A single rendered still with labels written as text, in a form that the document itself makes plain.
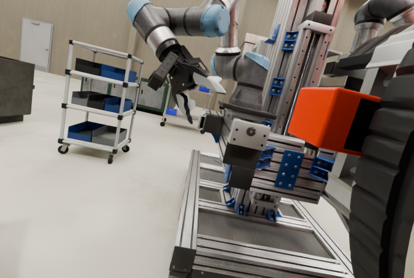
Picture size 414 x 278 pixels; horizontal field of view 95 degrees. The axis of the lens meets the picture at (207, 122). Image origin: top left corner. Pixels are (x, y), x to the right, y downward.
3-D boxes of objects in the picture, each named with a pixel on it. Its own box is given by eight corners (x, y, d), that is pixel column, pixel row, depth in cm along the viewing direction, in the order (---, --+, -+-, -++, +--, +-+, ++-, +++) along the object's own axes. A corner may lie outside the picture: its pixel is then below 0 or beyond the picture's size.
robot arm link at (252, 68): (258, 85, 77) (267, 50, 74) (229, 80, 84) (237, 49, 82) (267, 89, 87) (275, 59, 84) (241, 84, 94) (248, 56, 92)
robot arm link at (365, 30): (334, 105, 95) (374, -13, 86) (323, 105, 109) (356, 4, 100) (360, 111, 92) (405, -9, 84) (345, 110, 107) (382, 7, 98)
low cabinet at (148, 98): (175, 109, 651) (179, 85, 638) (166, 117, 466) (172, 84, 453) (113, 95, 634) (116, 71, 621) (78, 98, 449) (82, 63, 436)
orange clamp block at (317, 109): (388, 163, 22) (316, 148, 21) (338, 143, 30) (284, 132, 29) (412, 104, 21) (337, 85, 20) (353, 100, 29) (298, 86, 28)
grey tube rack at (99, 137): (53, 155, 169) (65, 38, 153) (81, 141, 210) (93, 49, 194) (114, 166, 174) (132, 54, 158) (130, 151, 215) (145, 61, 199)
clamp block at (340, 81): (340, 97, 42) (348, 73, 41) (314, 95, 50) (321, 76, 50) (360, 102, 42) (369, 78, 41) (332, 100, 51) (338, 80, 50)
